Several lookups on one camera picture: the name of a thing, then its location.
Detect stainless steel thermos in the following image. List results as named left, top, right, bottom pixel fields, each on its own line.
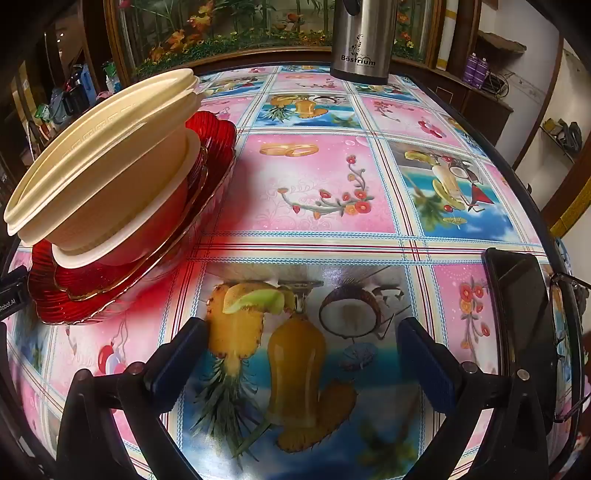
left=329, top=0, right=393, bottom=86

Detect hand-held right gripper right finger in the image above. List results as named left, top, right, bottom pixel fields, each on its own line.
left=397, top=316, right=555, bottom=480

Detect white plastic bowl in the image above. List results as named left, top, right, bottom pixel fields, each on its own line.
left=51, top=131, right=203, bottom=280

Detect wooden side cabinet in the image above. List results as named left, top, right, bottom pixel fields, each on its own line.
left=443, top=46, right=514, bottom=146

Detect black smartphone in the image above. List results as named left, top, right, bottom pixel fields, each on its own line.
left=481, top=248, right=561, bottom=421

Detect white and yellow scroll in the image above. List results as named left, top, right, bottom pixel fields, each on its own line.
left=436, top=0, right=460, bottom=72

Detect large red glass plate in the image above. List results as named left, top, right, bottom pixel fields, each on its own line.
left=28, top=111, right=238, bottom=326

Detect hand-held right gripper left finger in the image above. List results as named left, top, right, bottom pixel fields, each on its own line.
left=55, top=316, right=211, bottom=480

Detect fruit printed tablecloth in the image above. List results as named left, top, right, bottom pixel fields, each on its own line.
left=0, top=65, right=583, bottom=480

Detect black framed eyeglasses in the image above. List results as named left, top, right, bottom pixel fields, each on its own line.
left=549, top=272, right=588, bottom=423

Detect artificial flower display case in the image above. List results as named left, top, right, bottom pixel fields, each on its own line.
left=104, top=0, right=444, bottom=79

